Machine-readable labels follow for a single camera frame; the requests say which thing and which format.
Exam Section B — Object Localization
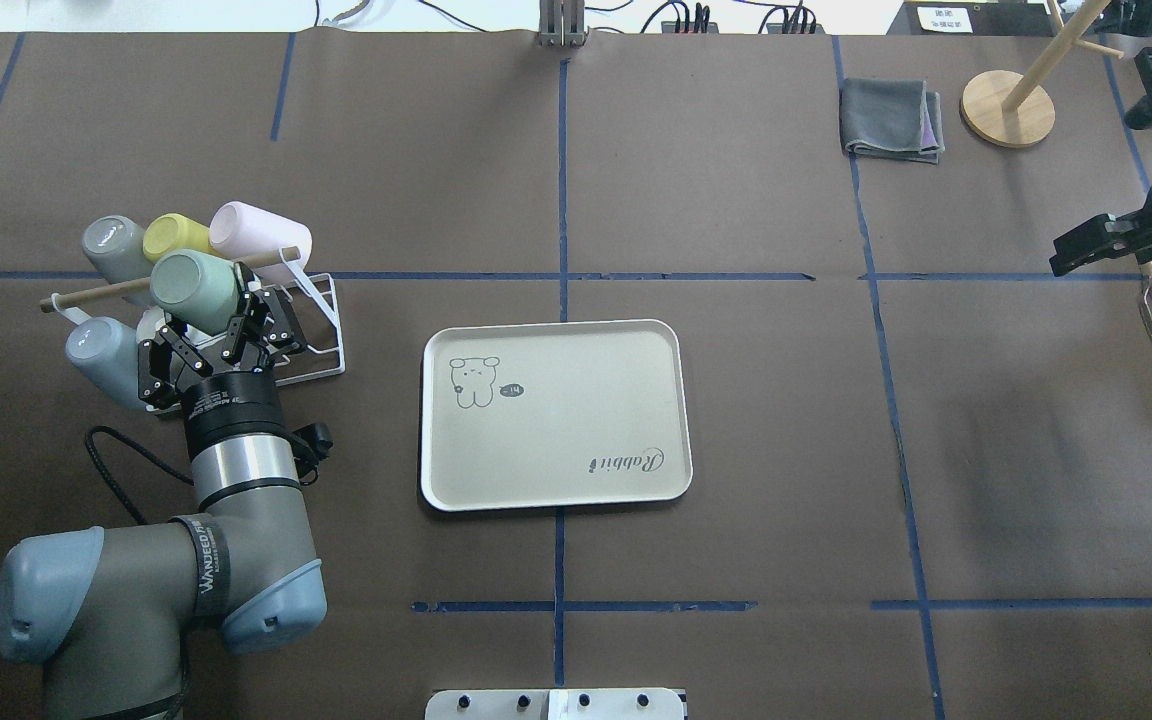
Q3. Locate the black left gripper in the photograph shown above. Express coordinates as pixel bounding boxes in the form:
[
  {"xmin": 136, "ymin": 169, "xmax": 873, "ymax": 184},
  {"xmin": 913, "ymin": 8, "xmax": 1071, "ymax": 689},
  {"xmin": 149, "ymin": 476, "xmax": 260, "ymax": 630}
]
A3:
[{"xmin": 137, "ymin": 263, "xmax": 308, "ymax": 458}]

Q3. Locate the mint green cup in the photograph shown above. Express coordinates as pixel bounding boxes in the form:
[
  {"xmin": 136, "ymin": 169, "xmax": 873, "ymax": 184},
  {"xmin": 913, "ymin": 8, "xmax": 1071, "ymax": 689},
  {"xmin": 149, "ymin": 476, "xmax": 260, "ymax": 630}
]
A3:
[{"xmin": 150, "ymin": 249, "xmax": 241, "ymax": 336}]

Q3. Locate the cream rabbit tray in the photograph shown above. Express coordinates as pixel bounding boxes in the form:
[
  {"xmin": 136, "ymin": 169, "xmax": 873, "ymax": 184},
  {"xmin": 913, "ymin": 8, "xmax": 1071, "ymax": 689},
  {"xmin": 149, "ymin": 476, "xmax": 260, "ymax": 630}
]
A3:
[{"xmin": 420, "ymin": 319, "xmax": 694, "ymax": 511}]

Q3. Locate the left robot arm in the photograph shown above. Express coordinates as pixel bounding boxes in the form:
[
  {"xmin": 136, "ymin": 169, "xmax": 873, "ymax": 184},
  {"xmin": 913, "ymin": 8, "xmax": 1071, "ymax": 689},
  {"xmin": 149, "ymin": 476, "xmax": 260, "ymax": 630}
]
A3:
[{"xmin": 0, "ymin": 249, "xmax": 338, "ymax": 719}]

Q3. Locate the beige cup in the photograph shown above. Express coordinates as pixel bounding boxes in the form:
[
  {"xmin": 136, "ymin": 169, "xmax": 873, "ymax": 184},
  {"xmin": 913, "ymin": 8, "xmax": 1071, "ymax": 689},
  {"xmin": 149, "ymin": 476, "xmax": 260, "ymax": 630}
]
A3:
[{"xmin": 136, "ymin": 305, "xmax": 173, "ymax": 344}]

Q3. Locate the blue-grey cup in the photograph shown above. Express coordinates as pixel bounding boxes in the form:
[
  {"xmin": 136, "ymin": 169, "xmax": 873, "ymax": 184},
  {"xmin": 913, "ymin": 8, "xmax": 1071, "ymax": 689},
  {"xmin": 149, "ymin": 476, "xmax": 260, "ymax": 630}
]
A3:
[{"xmin": 65, "ymin": 316, "xmax": 146, "ymax": 414}]

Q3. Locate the pink cup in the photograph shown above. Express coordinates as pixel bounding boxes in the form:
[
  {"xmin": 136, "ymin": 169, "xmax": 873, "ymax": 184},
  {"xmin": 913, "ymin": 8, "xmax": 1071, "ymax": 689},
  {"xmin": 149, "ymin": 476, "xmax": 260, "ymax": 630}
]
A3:
[{"xmin": 207, "ymin": 200, "xmax": 314, "ymax": 270}]

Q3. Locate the yellow cup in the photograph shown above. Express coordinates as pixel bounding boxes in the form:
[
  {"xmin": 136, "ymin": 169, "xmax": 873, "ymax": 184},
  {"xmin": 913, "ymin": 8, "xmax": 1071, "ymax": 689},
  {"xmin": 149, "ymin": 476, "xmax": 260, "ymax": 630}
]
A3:
[{"xmin": 142, "ymin": 213, "xmax": 214, "ymax": 263}]

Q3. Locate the grey-green cup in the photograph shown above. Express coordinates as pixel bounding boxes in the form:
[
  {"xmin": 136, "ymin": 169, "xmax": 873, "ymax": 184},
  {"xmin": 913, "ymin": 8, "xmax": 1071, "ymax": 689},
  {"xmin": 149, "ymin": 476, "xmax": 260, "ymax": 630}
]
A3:
[{"xmin": 81, "ymin": 215, "xmax": 154, "ymax": 285}]

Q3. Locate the wooden mug tree stand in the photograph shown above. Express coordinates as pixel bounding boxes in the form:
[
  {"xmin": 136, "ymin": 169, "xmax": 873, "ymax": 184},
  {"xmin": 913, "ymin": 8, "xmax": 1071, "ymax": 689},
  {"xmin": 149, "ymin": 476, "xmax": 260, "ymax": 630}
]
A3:
[{"xmin": 958, "ymin": 1, "xmax": 1126, "ymax": 149}]

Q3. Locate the folded grey cloth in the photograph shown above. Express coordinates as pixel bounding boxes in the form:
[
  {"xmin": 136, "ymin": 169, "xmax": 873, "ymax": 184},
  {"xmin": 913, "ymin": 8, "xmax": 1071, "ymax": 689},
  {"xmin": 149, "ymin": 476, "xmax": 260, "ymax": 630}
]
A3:
[{"xmin": 840, "ymin": 77, "xmax": 946, "ymax": 165}]

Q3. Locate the white wire cup rack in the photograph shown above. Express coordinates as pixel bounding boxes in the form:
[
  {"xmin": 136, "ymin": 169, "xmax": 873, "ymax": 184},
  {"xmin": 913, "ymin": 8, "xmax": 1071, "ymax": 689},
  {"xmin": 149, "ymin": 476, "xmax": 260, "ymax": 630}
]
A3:
[{"xmin": 37, "ymin": 245, "xmax": 346, "ymax": 387}]

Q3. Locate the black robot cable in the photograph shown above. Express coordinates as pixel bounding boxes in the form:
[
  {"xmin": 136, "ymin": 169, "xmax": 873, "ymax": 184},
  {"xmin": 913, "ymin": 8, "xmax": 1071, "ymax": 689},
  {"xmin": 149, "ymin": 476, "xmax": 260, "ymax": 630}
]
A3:
[{"xmin": 85, "ymin": 422, "xmax": 335, "ymax": 525}]

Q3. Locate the aluminium frame post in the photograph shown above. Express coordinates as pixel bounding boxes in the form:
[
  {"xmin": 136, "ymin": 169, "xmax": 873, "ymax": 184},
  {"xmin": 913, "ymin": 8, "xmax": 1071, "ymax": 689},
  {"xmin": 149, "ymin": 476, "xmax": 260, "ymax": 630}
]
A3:
[{"xmin": 536, "ymin": 0, "xmax": 588, "ymax": 47}]

